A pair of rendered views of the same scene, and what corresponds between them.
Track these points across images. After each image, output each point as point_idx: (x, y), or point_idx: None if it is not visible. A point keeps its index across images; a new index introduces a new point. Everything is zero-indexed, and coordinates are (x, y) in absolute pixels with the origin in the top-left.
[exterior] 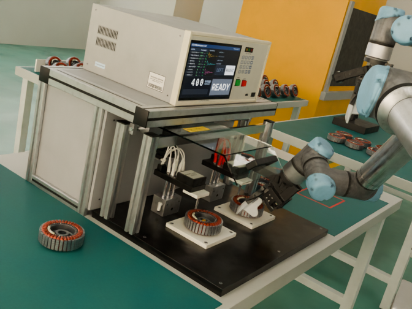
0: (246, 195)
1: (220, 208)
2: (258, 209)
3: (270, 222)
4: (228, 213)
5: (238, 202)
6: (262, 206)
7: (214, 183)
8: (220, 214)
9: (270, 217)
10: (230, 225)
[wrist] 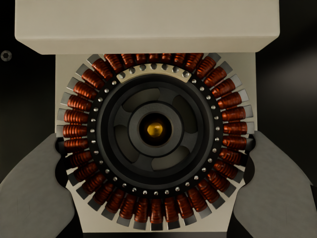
0: (219, 76)
1: (62, 55)
2: (122, 224)
3: (202, 232)
4: (60, 100)
5: (77, 108)
6: (183, 218)
7: None
8: (50, 79)
9: (220, 224)
10: (4, 160)
